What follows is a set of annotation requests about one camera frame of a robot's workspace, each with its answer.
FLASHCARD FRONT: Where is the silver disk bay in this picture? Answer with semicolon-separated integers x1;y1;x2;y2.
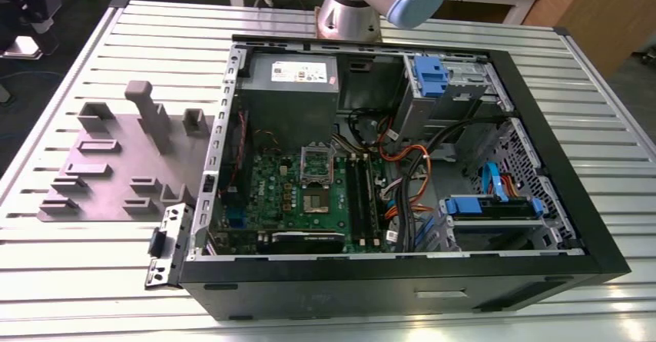
435;194;586;253

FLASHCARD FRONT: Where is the blue data wire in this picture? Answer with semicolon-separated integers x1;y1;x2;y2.
482;163;519;203

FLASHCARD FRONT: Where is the blue drive latch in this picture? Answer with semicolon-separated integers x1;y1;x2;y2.
415;55;451;98

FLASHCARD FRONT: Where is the metal slot bracket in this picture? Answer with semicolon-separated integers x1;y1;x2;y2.
144;202;187;291

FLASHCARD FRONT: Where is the silver drive cage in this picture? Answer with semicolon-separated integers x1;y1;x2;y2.
394;51;514;143

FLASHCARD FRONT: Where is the hard disk in blue carrier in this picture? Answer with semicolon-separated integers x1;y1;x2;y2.
443;195;546;220

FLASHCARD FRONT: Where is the black RAM slot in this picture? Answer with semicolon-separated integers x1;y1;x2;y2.
360;152;384;246
346;153;368;247

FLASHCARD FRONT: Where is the grey power supply unit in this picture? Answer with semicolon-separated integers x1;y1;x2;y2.
238;53;343;145

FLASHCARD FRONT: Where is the green motherboard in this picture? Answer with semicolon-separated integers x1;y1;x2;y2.
207;141;396;254

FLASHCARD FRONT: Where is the black cable bundle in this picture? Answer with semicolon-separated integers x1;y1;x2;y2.
398;115;507;253

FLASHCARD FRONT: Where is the metal socket cover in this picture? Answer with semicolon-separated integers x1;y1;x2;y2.
300;144;339;163

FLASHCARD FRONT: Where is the wooden cabinet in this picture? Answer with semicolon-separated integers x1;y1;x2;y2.
522;0;656;78

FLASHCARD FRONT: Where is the black graphics card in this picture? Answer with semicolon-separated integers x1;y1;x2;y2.
255;228;347;255

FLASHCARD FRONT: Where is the grey parts rack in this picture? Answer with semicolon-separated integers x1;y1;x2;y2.
36;79;216;223

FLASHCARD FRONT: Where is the black PC case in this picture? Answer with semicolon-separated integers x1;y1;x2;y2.
174;33;632;322

